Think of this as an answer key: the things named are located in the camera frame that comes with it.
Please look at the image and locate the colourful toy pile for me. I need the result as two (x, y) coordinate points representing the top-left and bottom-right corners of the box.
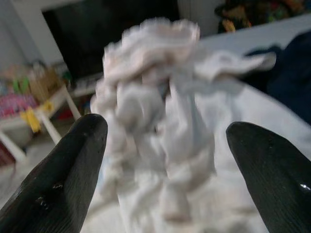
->
(215, 0), (292, 34)

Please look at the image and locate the cream white shirt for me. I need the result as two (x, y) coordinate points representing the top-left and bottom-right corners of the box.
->
(91, 18), (277, 233)

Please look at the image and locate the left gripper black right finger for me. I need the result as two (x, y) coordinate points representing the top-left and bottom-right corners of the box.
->
(225, 121), (311, 233)

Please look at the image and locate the white children's table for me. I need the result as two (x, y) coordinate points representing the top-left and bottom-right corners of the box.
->
(0, 83), (82, 166)

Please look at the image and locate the light blue folding table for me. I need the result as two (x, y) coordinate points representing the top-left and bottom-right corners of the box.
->
(194, 13), (311, 233)

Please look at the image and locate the navy garment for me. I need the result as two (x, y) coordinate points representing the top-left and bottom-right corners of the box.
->
(244, 30), (311, 116)

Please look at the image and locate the black television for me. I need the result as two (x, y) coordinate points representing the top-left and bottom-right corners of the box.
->
(41, 0), (181, 82)

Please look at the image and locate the yellow toy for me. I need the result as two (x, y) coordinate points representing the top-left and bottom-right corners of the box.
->
(20, 108), (41, 133)

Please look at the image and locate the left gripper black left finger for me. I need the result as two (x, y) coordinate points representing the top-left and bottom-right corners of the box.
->
(0, 114), (109, 233)

